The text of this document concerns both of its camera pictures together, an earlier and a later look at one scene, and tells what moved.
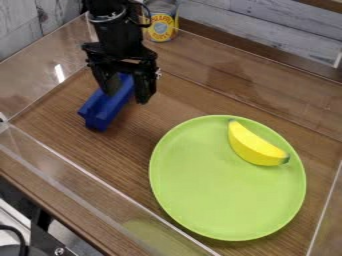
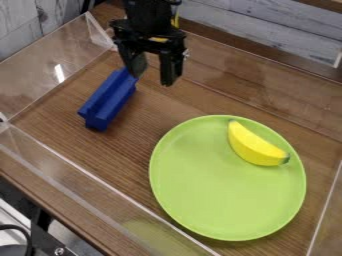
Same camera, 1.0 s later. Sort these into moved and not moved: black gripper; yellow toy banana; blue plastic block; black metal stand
Moved: black gripper
Not moved: yellow toy banana; blue plastic block; black metal stand
